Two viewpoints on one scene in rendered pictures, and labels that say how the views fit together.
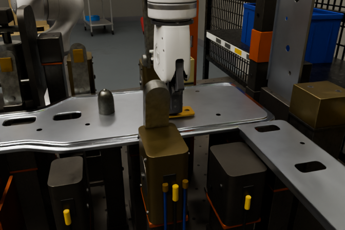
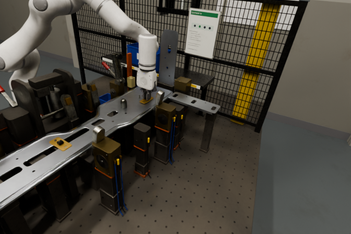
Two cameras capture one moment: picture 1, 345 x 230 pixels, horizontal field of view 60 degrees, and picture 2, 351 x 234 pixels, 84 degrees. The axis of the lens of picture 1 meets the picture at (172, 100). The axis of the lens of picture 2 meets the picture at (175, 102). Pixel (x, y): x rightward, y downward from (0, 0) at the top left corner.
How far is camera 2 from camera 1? 69 cm
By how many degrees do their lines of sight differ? 44
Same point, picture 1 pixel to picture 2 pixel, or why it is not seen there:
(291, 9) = (166, 55)
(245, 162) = (178, 106)
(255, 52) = not seen: hidden behind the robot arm
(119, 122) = (135, 108)
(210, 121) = not seen: hidden behind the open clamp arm
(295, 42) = (170, 66)
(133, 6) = not seen: outside the picture
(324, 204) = (202, 107)
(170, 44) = (153, 77)
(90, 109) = (116, 108)
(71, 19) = (36, 65)
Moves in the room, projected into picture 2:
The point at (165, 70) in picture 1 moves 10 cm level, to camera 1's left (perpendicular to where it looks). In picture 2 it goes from (151, 85) to (135, 91)
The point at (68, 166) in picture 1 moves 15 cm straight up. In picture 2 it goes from (140, 126) to (140, 96)
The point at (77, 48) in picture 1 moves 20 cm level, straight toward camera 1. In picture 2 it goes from (92, 84) to (124, 95)
